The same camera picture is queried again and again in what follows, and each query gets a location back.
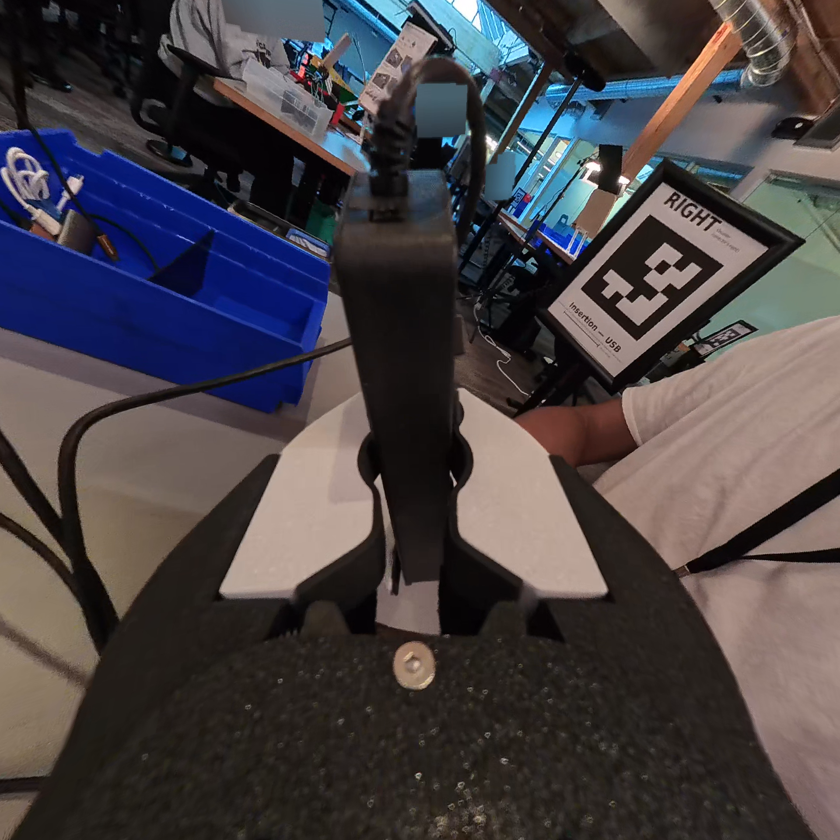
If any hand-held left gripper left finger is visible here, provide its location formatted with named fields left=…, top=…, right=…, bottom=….
left=220, top=394, right=386, bottom=602

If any black usb hub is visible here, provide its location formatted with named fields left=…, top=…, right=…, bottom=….
left=333, top=167, right=462, bottom=588

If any black cable with orange plugs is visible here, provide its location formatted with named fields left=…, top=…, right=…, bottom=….
left=82, top=213, right=163, bottom=275

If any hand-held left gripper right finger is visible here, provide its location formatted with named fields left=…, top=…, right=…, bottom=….
left=448, top=387, right=611, bottom=602

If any person's white shirt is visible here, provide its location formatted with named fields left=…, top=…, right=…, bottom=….
left=594, top=315, right=840, bottom=840

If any black strap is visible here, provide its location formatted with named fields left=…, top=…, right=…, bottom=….
left=679, top=469, right=840, bottom=578

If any white cable bundle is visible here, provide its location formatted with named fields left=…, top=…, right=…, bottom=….
left=0, top=147, right=86, bottom=217

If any thick black cable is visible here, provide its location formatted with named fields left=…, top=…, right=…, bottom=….
left=58, top=336, right=353, bottom=651

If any person's right forearm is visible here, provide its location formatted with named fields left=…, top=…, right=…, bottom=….
left=515, top=397, right=641, bottom=468

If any standing picture card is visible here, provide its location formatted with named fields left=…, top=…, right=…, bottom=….
left=357, top=21, right=439, bottom=112

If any grey desk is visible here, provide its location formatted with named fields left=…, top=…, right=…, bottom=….
left=0, top=289, right=546, bottom=798

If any blue plastic bin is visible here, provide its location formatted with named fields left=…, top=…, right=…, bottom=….
left=0, top=128, right=330, bottom=414

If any wooden table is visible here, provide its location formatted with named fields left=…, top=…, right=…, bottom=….
left=213, top=75, right=371, bottom=178

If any grey usb hub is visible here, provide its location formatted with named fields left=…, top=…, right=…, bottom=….
left=56, top=210, right=97, bottom=255

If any clear parts box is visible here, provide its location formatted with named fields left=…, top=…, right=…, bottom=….
left=243, top=62, right=336, bottom=135

